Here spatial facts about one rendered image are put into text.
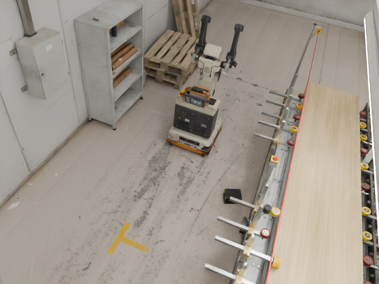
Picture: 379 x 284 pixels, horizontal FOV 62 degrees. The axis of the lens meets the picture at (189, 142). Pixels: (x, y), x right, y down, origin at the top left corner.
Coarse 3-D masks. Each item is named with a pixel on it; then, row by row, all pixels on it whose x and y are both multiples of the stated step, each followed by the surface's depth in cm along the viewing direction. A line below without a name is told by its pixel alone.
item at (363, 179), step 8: (368, 120) 407; (368, 128) 394; (368, 136) 382; (360, 144) 400; (368, 144) 372; (360, 160) 381; (368, 168) 346; (368, 176) 339; (368, 184) 334; (368, 192) 327; (368, 200) 320; (376, 208) 320; (368, 248) 284; (376, 248) 272; (376, 256) 266; (376, 264) 261; (368, 272) 269; (376, 272) 256; (368, 280) 264; (376, 280) 251
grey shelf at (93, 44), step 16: (112, 0) 420; (128, 0) 426; (80, 16) 375; (96, 16) 379; (112, 16) 384; (128, 16) 442; (80, 32) 377; (96, 32) 368; (128, 32) 423; (80, 48) 393; (96, 48) 383; (112, 48) 387; (96, 64) 399; (128, 64) 495; (96, 80) 416; (112, 80) 411; (128, 80) 472; (96, 96) 436; (112, 96) 425; (128, 96) 506; (96, 112) 456; (112, 112) 444
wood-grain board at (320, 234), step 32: (320, 96) 424; (352, 96) 432; (320, 128) 374; (352, 128) 380; (320, 160) 335; (352, 160) 340; (288, 192) 299; (320, 192) 303; (352, 192) 307; (288, 224) 273; (320, 224) 276; (352, 224) 280; (288, 256) 251; (320, 256) 254; (352, 256) 257
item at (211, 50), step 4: (208, 44) 394; (204, 48) 397; (208, 48) 394; (212, 48) 393; (216, 48) 392; (220, 48) 391; (204, 52) 395; (208, 52) 393; (212, 52) 392; (216, 52) 391; (220, 52) 393; (212, 56) 394; (216, 56) 392; (220, 56) 400
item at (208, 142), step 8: (216, 120) 463; (176, 128) 441; (216, 128) 451; (168, 136) 446; (192, 136) 433; (200, 136) 434; (216, 136) 456; (176, 144) 447; (184, 144) 441; (192, 144) 435; (208, 144) 427; (200, 152) 438; (208, 152) 438
